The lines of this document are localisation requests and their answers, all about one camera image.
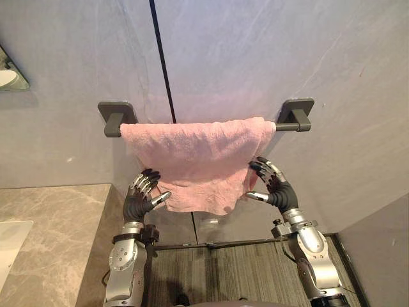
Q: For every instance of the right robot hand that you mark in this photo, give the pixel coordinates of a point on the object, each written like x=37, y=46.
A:
x=282, y=192

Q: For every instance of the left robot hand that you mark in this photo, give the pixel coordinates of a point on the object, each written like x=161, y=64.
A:
x=135, y=201

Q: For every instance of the pink towel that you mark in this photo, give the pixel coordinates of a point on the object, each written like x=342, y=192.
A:
x=198, y=160

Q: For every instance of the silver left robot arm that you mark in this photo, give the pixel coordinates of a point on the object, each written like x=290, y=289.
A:
x=124, y=262

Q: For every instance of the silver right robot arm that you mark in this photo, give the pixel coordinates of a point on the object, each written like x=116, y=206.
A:
x=314, y=252

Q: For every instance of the black baseboard strip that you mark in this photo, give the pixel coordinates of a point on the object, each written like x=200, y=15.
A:
x=243, y=243
x=350, y=272

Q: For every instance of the dark grey towel bar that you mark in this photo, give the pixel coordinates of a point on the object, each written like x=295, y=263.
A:
x=113, y=123

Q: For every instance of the white wash basin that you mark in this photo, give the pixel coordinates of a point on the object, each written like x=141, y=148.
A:
x=11, y=246

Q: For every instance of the white dish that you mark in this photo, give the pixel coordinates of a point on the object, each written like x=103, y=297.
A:
x=7, y=78

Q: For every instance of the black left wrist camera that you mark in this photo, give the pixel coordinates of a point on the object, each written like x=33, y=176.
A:
x=150, y=235

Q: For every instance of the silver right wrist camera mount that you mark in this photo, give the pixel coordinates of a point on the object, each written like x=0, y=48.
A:
x=281, y=228

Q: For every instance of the black vertical wall strip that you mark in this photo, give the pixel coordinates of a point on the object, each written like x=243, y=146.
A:
x=163, y=64

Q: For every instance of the grey wall shelf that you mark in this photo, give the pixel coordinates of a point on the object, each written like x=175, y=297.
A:
x=19, y=83

